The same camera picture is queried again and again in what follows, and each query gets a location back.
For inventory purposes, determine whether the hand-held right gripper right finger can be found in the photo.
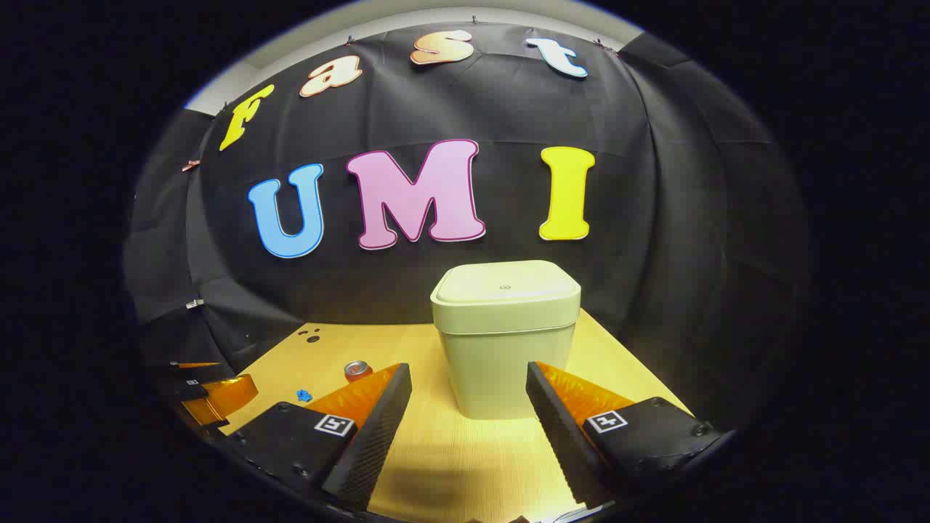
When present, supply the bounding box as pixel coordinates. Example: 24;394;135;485
525;361;727;506

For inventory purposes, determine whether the black backdrop cloth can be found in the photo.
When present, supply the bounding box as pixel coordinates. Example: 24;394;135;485
124;20;811;429

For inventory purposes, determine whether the wooden desktop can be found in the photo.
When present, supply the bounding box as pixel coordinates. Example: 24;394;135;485
218;309;691;523

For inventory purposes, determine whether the green desktop garbage bin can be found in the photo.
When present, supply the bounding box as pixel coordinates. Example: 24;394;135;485
430;260;582;421

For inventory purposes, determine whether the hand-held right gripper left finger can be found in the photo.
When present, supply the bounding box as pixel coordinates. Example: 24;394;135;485
218;362;413;513

